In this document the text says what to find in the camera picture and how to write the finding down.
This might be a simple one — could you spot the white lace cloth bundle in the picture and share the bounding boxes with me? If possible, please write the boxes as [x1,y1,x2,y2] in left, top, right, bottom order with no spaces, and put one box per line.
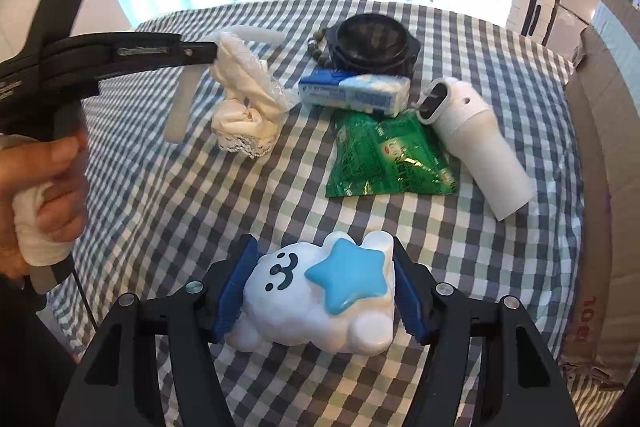
[162,24,292,158]

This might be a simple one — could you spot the white bear toy blue star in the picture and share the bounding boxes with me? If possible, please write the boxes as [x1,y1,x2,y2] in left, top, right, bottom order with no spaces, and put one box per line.
[226,231,395,357]

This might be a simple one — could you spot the green snack packet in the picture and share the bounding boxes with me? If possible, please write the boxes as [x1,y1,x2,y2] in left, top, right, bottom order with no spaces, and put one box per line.
[326,110,458,198]

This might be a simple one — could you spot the black round lidded container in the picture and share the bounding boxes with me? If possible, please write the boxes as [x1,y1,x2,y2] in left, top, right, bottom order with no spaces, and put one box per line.
[326,13,421,78]

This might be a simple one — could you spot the blue white tissue pack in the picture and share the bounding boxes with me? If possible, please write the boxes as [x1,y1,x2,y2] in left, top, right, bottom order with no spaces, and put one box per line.
[297,69,411,117]

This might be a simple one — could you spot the person's left hand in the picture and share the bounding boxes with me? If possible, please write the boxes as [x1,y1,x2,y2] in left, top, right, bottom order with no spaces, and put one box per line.
[1,129,89,281]

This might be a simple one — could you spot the brown cardboard box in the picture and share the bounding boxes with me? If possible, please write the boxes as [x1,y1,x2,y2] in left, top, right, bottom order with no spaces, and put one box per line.
[562,0,639,385]

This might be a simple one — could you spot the checkered gingham tablecloth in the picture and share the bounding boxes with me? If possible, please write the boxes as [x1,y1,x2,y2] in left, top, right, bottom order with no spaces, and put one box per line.
[46,0,586,427]

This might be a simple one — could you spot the brown bead bracelet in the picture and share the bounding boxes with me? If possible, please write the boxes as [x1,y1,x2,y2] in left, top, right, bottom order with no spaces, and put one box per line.
[307,27,335,70]

